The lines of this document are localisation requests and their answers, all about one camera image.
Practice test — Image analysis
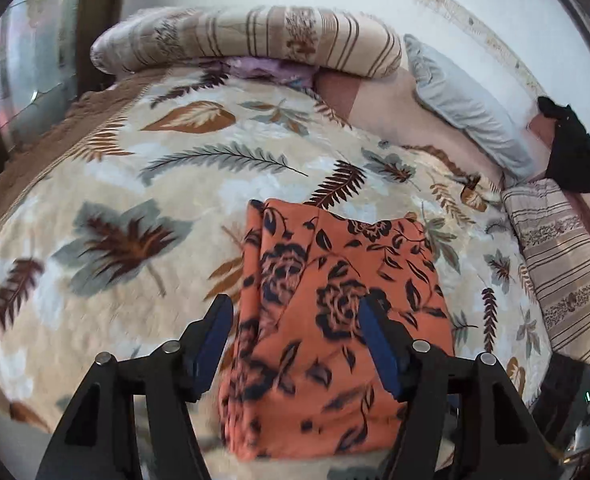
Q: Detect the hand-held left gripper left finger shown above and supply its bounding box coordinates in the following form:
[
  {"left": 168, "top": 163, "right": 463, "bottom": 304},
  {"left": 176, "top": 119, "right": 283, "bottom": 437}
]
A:
[{"left": 35, "top": 294, "right": 234, "bottom": 480}]

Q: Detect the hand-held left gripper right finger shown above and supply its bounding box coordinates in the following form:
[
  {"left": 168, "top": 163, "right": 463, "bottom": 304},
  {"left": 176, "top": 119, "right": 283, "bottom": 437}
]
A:
[{"left": 357, "top": 296, "right": 560, "bottom": 480}]

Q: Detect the orange black floral garment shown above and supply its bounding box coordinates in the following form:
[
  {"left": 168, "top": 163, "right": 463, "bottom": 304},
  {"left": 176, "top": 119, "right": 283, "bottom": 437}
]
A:
[{"left": 218, "top": 198, "right": 456, "bottom": 462}]

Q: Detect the short striped floral pillow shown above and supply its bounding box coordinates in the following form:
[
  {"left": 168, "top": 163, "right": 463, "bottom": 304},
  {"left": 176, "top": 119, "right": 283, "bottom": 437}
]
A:
[{"left": 502, "top": 179, "right": 590, "bottom": 372}]

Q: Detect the leaf printed fleece blanket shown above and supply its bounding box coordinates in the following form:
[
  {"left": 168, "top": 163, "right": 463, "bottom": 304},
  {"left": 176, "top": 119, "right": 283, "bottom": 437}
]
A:
[{"left": 0, "top": 66, "right": 558, "bottom": 480}]

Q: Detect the pink bed sheet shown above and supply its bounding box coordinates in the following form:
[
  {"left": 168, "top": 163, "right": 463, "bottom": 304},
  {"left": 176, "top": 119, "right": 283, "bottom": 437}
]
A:
[{"left": 315, "top": 67, "right": 506, "bottom": 187}]

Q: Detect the grey pillow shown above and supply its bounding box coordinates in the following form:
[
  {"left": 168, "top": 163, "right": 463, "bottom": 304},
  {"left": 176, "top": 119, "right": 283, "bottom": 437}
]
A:
[{"left": 403, "top": 34, "right": 536, "bottom": 182}]

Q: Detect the purple cloth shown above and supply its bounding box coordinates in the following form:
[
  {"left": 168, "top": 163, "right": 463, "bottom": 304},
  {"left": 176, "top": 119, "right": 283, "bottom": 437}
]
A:
[{"left": 195, "top": 57, "right": 322, "bottom": 90}]

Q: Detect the long striped floral pillow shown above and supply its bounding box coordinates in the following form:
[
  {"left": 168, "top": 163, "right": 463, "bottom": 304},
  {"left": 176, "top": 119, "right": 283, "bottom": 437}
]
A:
[{"left": 90, "top": 5, "right": 404, "bottom": 79}]

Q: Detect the glass window pane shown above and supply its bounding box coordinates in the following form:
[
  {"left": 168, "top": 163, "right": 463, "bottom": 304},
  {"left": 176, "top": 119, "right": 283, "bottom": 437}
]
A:
[{"left": 0, "top": 0, "right": 83, "bottom": 137}]

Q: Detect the wooden window frame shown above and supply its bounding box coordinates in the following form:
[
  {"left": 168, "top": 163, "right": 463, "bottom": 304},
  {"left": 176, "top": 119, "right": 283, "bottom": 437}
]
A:
[{"left": 67, "top": 0, "right": 132, "bottom": 97}]

